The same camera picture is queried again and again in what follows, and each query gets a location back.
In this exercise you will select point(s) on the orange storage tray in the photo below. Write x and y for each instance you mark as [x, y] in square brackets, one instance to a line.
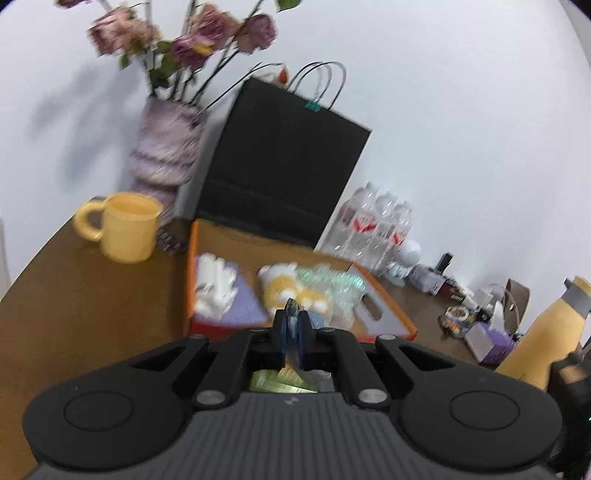
[369, 295]

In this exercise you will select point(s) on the purple striped vase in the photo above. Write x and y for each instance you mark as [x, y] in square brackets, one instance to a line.
[161, 152]

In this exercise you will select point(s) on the dark patterned packet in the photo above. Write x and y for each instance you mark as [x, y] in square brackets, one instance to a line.
[169, 241]

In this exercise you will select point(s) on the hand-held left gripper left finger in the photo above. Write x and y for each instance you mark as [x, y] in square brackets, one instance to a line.
[279, 339]

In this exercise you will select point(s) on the white round toy robot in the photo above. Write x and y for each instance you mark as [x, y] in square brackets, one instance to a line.
[407, 258]

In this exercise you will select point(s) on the black paper bag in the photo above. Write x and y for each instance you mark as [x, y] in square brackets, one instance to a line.
[277, 170]

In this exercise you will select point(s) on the yellow and white plush toy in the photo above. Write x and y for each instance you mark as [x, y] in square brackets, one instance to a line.
[282, 286]

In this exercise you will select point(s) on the purple cloth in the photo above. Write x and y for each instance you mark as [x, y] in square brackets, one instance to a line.
[244, 302]

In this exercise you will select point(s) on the pack of water bottles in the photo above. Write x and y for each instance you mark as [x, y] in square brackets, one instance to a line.
[369, 230]

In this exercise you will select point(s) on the purple tissue box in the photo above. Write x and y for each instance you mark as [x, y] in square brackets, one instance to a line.
[489, 345]

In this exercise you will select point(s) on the round printed tin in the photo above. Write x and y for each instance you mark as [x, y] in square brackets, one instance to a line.
[456, 319]

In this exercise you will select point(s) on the green binder clip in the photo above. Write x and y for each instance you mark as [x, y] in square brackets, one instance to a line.
[313, 106]

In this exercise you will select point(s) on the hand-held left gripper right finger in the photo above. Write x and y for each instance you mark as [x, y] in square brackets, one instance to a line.
[305, 341]

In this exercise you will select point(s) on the small dark item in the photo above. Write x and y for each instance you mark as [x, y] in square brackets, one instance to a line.
[292, 308]

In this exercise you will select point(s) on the yellow mug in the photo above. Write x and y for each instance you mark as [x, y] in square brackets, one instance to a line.
[127, 227]

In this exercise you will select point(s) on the green foil packet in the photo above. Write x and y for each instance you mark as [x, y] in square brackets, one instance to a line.
[277, 381]

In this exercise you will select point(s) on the beige paper bag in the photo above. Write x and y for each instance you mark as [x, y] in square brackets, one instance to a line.
[518, 300]

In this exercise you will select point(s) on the small grey box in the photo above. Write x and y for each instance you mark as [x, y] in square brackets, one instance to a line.
[425, 277]

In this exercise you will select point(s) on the yellow bottle with grey lid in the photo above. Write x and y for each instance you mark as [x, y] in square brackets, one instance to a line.
[549, 339]

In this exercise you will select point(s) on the dried pink flower bouquet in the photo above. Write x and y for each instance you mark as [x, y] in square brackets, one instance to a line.
[203, 32]

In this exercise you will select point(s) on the clear bubble wrap packet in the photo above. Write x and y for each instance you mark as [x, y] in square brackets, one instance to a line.
[336, 288]

